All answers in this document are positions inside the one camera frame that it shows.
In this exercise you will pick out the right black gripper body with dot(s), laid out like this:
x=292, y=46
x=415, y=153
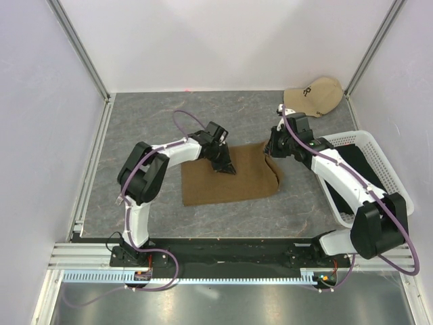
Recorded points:
x=281, y=145

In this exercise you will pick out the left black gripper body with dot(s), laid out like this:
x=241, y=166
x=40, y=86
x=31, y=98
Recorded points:
x=219, y=152

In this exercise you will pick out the brown cloth napkin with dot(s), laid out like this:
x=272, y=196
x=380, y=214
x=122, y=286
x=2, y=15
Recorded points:
x=257, y=176

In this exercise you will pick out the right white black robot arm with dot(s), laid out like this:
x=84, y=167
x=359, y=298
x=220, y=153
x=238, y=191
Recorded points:
x=352, y=168

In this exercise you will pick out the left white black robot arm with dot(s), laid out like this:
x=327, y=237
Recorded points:
x=143, y=173

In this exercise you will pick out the beige baseball cap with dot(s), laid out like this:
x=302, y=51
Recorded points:
x=317, y=99

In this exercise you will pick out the black cloth in basket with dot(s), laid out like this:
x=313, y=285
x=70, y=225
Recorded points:
x=356, y=159

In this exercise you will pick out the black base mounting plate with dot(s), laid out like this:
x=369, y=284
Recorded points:
x=294, y=253

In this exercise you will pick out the white plastic basket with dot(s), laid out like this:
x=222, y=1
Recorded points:
x=378, y=162

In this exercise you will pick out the silver fork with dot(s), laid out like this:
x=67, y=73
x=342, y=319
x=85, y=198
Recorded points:
x=119, y=200

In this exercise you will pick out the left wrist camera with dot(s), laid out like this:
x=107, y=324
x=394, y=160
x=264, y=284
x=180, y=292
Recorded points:
x=215, y=133

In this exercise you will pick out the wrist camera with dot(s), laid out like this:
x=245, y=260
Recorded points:
x=298, y=121
x=215, y=133

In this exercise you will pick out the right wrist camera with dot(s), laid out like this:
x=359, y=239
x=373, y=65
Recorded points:
x=298, y=121

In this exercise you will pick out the light blue cable duct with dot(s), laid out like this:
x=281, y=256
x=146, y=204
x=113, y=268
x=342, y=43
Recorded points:
x=136, y=277

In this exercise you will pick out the right aluminium frame post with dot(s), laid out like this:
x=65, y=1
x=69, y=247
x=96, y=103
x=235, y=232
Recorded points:
x=378, y=38

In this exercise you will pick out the aluminium frame post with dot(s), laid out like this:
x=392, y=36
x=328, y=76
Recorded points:
x=378, y=38
x=75, y=41

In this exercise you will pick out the front aluminium rail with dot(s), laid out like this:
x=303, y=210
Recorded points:
x=96, y=256

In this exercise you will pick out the left aluminium frame post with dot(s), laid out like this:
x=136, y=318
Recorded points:
x=75, y=41

